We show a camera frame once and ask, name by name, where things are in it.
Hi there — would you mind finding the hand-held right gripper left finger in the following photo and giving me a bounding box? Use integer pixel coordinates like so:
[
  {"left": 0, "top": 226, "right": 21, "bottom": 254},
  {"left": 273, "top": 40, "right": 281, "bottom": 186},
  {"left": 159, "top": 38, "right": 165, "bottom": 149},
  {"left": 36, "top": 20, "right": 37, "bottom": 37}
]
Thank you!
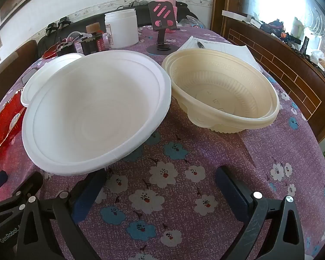
[{"left": 15, "top": 169, "right": 107, "bottom": 260}]

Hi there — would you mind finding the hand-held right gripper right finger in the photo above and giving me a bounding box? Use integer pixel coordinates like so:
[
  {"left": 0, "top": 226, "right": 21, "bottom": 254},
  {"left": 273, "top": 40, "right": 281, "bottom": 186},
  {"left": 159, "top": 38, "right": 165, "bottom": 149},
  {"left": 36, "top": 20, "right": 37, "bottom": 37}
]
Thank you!
[{"left": 216, "top": 166, "right": 305, "bottom": 260}]

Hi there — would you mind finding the large white paper bowl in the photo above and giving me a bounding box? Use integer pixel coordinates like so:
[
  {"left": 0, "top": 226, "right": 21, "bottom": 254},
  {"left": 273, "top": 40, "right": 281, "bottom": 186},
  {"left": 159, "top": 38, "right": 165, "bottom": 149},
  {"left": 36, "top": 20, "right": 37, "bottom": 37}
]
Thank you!
[{"left": 22, "top": 50, "right": 172, "bottom": 176}]

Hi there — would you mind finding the cream plastic bowl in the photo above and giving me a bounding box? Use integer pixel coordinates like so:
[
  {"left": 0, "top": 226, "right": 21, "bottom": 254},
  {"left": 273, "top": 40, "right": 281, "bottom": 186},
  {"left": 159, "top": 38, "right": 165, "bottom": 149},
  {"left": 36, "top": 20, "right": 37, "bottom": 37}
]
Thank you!
[{"left": 162, "top": 48, "right": 280, "bottom": 134}]

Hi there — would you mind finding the purple floral tablecloth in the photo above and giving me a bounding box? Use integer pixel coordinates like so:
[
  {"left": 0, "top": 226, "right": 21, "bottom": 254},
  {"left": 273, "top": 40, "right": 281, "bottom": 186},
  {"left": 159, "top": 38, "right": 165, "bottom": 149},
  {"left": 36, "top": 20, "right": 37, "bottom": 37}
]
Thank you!
[{"left": 0, "top": 25, "right": 325, "bottom": 260}]

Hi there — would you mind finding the red glass plate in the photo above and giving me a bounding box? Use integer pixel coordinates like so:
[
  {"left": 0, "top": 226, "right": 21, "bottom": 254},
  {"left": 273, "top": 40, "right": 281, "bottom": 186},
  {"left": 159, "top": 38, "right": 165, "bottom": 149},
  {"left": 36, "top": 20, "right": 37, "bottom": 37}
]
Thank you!
[{"left": 0, "top": 91, "right": 28, "bottom": 149}]

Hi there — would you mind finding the brown wooden chair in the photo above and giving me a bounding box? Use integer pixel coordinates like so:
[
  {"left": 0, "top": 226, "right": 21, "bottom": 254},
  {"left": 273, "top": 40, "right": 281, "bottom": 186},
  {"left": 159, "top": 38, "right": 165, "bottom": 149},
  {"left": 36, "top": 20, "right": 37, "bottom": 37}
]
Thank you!
[{"left": 0, "top": 40, "right": 38, "bottom": 110}]

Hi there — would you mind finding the brown wooden cabinet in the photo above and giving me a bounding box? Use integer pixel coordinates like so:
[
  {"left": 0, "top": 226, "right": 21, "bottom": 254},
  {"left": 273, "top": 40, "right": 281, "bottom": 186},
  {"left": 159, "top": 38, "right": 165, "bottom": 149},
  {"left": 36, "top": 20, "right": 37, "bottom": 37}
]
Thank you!
[{"left": 222, "top": 11, "right": 325, "bottom": 143}]

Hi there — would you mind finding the small dark jar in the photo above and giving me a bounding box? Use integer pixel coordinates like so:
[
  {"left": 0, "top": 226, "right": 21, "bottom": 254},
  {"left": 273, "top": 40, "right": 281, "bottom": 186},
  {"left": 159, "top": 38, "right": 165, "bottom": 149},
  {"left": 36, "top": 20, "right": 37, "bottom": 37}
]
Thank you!
[{"left": 60, "top": 42, "right": 77, "bottom": 55}]

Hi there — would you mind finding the white paper notebook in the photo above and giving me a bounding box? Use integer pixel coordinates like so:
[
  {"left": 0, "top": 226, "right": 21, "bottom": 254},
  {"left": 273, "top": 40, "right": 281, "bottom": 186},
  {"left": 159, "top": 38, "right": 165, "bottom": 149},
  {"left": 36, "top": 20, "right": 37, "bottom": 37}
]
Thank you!
[{"left": 176, "top": 36, "right": 266, "bottom": 74}]

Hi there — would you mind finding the dark jar with cork lid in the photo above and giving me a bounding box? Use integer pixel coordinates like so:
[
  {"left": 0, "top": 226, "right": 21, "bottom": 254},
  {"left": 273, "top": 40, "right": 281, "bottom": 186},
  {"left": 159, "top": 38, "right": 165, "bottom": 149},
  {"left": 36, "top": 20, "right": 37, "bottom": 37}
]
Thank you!
[{"left": 81, "top": 24, "right": 105, "bottom": 55}]

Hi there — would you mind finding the black flashlight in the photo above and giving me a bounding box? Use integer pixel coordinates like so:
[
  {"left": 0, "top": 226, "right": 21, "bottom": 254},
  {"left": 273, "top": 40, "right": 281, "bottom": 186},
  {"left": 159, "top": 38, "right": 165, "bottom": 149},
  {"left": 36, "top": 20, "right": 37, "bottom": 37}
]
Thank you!
[{"left": 301, "top": 36, "right": 311, "bottom": 55}]

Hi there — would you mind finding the white plastic jar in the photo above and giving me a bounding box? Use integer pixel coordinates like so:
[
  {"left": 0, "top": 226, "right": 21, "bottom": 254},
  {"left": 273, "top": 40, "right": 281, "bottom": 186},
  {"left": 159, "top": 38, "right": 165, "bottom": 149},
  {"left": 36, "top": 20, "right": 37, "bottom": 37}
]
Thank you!
[{"left": 104, "top": 9, "right": 139, "bottom": 51}]

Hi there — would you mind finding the clear plastic bag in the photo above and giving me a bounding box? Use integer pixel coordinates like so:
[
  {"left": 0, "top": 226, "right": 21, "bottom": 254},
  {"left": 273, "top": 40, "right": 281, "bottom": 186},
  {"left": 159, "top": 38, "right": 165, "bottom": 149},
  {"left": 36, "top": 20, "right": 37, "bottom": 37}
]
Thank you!
[{"left": 179, "top": 16, "right": 207, "bottom": 29}]

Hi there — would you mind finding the flat white box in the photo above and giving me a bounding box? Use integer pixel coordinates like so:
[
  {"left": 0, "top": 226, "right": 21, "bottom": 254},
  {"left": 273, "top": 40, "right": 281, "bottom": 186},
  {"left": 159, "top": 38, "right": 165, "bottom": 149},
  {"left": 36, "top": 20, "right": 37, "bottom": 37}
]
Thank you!
[{"left": 222, "top": 10, "right": 261, "bottom": 24}]

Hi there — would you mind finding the black sofa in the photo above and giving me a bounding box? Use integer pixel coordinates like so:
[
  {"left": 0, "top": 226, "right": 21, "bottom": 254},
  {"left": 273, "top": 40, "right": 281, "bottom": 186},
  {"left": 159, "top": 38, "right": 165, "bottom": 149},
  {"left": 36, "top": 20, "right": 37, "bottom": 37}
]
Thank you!
[{"left": 37, "top": 2, "right": 199, "bottom": 58}]

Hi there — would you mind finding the black phone stand pink pattern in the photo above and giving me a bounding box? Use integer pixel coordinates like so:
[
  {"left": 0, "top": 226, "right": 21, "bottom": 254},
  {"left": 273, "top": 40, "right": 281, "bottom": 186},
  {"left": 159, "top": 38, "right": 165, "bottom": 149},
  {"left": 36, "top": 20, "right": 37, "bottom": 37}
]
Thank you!
[{"left": 147, "top": 1, "right": 180, "bottom": 54}]

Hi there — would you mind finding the framed wall picture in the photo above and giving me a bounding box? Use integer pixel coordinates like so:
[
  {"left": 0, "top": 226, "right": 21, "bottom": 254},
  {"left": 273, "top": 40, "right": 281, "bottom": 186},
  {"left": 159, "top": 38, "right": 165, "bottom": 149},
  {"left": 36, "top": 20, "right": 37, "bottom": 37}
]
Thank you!
[{"left": 0, "top": 0, "right": 69, "bottom": 31}]

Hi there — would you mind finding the wooden door frame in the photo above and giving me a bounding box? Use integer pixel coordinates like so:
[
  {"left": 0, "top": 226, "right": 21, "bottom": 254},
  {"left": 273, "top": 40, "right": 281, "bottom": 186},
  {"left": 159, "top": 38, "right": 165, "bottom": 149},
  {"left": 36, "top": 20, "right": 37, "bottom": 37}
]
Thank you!
[{"left": 210, "top": 0, "right": 243, "bottom": 36}]

